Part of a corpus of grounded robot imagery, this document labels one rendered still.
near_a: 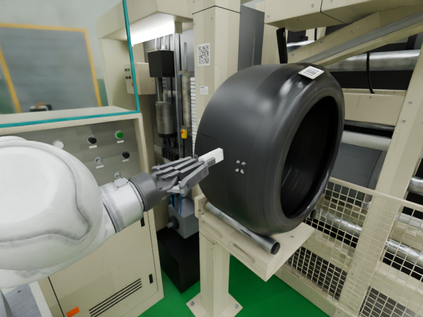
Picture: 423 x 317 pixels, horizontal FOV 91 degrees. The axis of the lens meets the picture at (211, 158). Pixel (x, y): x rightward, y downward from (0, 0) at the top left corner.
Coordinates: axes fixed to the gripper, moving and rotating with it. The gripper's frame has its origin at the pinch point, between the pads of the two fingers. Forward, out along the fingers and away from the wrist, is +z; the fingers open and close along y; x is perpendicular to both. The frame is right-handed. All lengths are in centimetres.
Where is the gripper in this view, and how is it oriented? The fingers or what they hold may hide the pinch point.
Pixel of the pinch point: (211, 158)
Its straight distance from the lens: 52.2
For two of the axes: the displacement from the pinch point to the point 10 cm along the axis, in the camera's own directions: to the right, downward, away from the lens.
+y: -6.6, -2.7, 7.0
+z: 7.4, -3.7, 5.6
